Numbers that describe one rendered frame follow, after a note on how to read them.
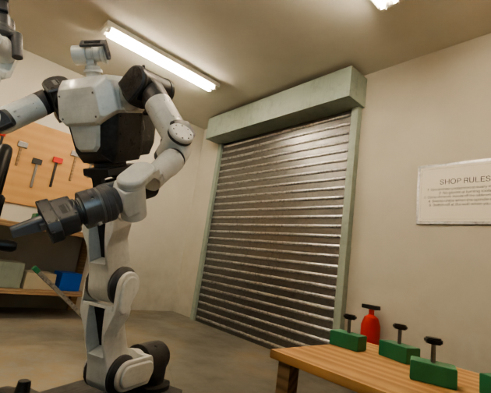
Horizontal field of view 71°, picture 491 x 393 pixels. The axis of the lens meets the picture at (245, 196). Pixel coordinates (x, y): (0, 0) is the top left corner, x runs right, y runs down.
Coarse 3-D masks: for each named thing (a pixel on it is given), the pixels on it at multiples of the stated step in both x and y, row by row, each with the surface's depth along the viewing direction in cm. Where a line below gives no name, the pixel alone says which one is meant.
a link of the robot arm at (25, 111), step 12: (36, 96) 127; (0, 108) 120; (12, 108) 121; (24, 108) 123; (36, 108) 126; (0, 120) 117; (12, 120) 120; (24, 120) 124; (36, 120) 129; (0, 132) 123
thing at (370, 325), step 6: (366, 306) 264; (372, 306) 261; (378, 306) 261; (372, 312) 261; (366, 318) 260; (372, 318) 258; (366, 324) 257; (372, 324) 256; (378, 324) 257; (366, 330) 256; (372, 330) 254; (378, 330) 255; (372, 336) 253; (378, 336) 255; (372, 342) 253; (378, 342) 254
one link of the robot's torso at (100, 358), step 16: (128, 272) 131; (128, 288) 130; (80, 304) 133; (96, 304) 130; (128, 304) 130; (96, 320) 135; (112, 320) 126; (96, 336) 135; (112, 336) 130; (96, 352) 132; (112, 352) 131; (128, 352) 138; (96, 368) 130; (112, 368) 130; (96, 384) 131; (112, 384) 128
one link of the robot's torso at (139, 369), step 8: (136, 352) 146; (128, 360) 134; (136, 360) 137; (144, 360) 141; (152, 360) 146; (120, 368) 130; (128, 368) 132; (136, 368) 136; (144, 368) 140; (152, 368) 144; (120, 376) 129; (128, 376) 132; (136, 376) 136; (144, 376) 140; (120, 384) 129; (128, 384) 132; (136, 384) 138
